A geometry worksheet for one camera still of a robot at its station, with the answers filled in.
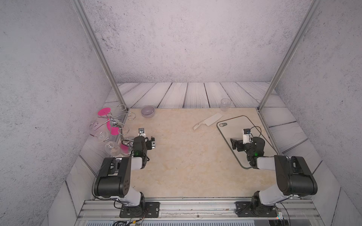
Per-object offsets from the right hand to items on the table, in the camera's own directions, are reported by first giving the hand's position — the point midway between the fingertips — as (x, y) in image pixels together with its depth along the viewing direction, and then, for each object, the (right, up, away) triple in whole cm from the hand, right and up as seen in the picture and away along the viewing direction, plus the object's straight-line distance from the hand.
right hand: (240, 137), depth 94 cm
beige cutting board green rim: (+2, +5, +18) cm, 19 cm away
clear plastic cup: (-3, +25, +25) cm, 36 cm away
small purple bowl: (-66, +18, +22) cm, 72 cm away
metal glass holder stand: (-75, +11, -18) cm, 77 cm away
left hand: (-62, 0, +1) cm, 62 cm away
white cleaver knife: (-17, +10, +18) cm, 27 cm away
